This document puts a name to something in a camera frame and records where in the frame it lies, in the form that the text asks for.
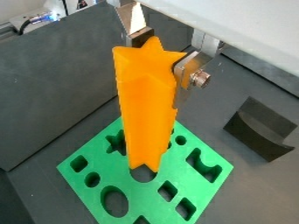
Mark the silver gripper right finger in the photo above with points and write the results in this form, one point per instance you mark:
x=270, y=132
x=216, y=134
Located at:
x=189, y=68

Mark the black curved block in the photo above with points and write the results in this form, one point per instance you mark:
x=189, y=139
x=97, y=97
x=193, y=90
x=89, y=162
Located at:
x=261, y=129

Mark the green shape-sorter board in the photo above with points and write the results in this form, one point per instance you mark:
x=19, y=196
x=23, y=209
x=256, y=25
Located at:
x=173, y=199

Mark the orange star-shaped peg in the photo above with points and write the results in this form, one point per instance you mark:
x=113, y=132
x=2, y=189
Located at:
x=146, y=89

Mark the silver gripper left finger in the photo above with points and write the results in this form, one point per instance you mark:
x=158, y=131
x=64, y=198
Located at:
x=138, y=31

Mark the grey device with cable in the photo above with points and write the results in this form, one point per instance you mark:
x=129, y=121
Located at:
x=21, y=13

